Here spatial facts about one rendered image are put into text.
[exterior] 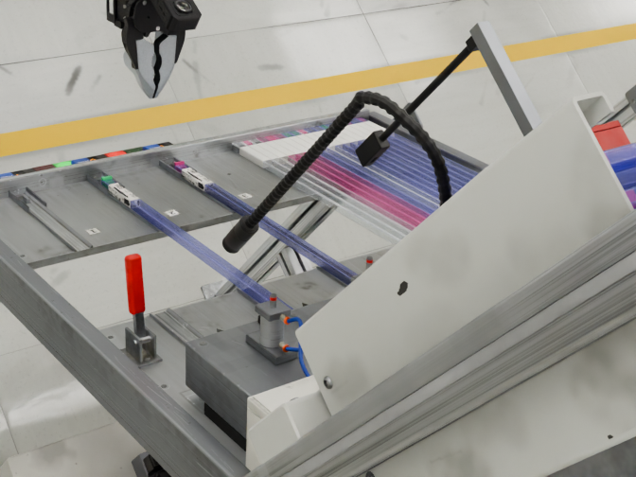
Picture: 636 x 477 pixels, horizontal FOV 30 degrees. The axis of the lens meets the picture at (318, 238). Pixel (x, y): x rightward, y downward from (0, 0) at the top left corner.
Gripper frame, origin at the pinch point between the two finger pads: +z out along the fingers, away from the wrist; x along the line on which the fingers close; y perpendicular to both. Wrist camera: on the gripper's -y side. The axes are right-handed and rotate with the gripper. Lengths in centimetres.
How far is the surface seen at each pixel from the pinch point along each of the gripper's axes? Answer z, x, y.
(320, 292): 9.3, 4.7, -45.4
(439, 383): -18, 37, -97
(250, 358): 3, 25, -61
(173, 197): 9.6, 5.1, -13.9
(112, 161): 7.7, 8.4, -3.1
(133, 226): 9.6, 13.9, -19.3
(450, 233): -25, 34, -94
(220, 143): 8.3, -8.9, -3.2
